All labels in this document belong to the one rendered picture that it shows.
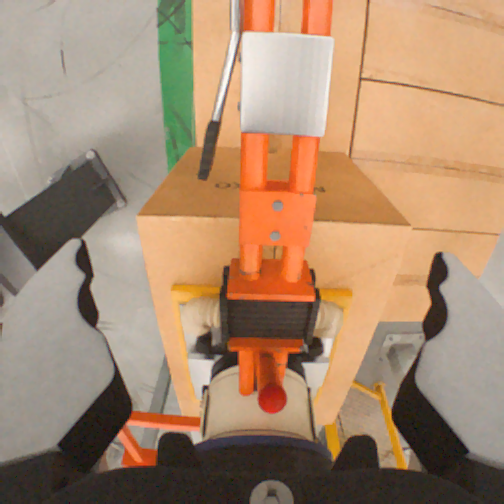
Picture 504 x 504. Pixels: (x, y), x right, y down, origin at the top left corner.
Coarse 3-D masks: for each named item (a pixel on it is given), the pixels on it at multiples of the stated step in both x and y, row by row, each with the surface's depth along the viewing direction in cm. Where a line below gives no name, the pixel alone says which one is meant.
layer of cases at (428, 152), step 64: (192, 0) 56; (384, 0) 54; (448, 0) 52; (384, 64) 62; (448, 64) 61; (384, 128) 71; (448, 128) 69; (384, 192) 80; (448, 192) 79; (384, 320) 107
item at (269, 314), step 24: (264, 264) 31; (240, 288) 28; (264, 288) 28; (288, 288) 28; (312, 288) 28; (240, 312) 30; (264, 312) 30; (288, 312) 30; (312, 312) 29; (240, 336) 32; (264, 336) 32; (288, 336) 32; (312, 336) 31
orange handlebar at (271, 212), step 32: (256, 0) 16; (320, 0) 16; (320, 32) 17; (256, 160) 22; (256, 192) 24; (288, 192) 24; (256, 224) 25; (288, 224) 25; (256, 256) 27; (288, 256) 27; (288, 352) 36; (160, 416) 48; (128, 448) 54
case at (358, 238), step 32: (192, 160) 64; (224, 160) 64; (288, 160) 65; (320, 160) 67; (160, 192) 48; (192, 192) 48; (224, 192) 48; (320, 192) 50; (352, 192) 51; (160, 224) 41; (192, 224) 41; (224, 224) 41; (320, 224) 41; (352, 224) 41; (384, 224) 41; (160, 256) 44; (192, 256) 44; (224, 256) 44; (320, 256) 44; (352, 256) 44; (384, 256) 44; (160, 288) 48; (320, 288) 47; (352, 288) 47; (384, 288) 47; (160, 320) 52; (352, 320) 51; (352, 352) 56; (192, 416) 72; (320, 416) 71
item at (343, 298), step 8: (328, 296) 46; (336, 296) 46; (344, 296) 46; (352, 296) 46; (344, 304) 47; (344, 312) 48; (344, 320) 49; (336, 336) 51; (304, 344) 51; (312, 344) 49; (320, 344) 49; (328, 344) 51; (336, 344) 52; (296, 352) 53; (304, 352) 53; (312, 352) 49; (320, 352) 49; (328, 352) 53; (328, 368) 56; (312, 392) 60; (320, 392) 61
